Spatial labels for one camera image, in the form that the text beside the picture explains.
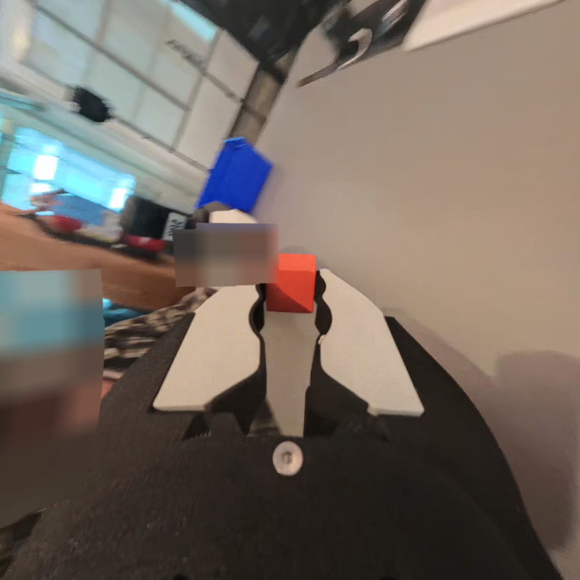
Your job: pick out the white tablet stand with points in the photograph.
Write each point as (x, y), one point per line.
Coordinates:
(453, 22)

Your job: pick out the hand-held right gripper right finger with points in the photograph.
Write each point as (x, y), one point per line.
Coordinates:
(367, 358)

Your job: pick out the blue plastic bin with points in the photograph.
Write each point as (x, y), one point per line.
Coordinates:
(235, 176)

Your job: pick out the red cube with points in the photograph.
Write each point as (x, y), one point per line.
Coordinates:
(294, 276)

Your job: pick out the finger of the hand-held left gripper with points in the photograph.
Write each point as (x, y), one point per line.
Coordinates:
(233, 217)

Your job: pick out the person's left forearm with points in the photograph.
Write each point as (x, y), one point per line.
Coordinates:
(136, 335)

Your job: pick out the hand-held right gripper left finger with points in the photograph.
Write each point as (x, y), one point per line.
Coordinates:
(213, 353)

